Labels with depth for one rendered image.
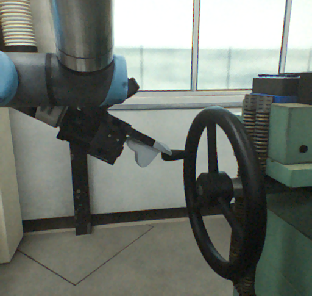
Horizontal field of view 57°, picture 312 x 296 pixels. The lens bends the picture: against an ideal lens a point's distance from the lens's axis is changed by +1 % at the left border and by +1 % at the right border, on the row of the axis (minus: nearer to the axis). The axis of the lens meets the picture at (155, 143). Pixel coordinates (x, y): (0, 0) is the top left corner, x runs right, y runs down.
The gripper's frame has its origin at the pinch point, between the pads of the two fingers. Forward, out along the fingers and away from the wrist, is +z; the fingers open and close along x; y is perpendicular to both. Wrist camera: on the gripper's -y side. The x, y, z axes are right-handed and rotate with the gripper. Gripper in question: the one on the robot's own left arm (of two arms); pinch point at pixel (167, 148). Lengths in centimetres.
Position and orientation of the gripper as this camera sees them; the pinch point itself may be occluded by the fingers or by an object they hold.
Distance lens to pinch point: 56.8
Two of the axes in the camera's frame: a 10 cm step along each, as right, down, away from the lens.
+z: 8.7, 4.3, 2.3
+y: -4.5, 8.9, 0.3
